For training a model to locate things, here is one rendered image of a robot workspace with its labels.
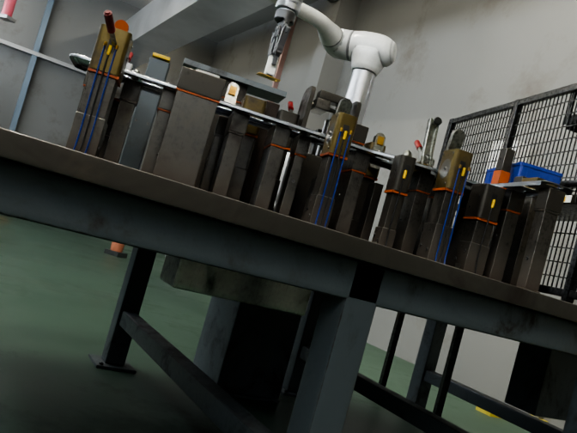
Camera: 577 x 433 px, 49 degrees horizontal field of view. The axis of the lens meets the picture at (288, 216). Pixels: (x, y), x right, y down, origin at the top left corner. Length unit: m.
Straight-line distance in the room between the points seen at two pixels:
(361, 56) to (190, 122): 1.24
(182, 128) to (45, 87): 9.72
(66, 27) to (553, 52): 8.31
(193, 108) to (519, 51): 4.14
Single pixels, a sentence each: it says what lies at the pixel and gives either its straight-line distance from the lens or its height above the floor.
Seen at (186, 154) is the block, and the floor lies 0.81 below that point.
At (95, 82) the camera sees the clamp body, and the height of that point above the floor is 0.92.
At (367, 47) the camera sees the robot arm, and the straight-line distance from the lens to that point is 2.77.
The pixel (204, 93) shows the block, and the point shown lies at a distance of 1.70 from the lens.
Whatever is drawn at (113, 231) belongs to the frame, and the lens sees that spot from 1.04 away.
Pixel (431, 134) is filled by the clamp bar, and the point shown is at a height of 1.16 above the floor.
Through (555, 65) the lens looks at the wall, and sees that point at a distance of 5.23.
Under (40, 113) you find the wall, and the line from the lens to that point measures 11.32.
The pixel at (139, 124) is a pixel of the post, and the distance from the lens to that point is 2.20.
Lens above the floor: 0.65
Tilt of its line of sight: 3 degrees up
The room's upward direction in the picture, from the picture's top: 16 degrees clockwise
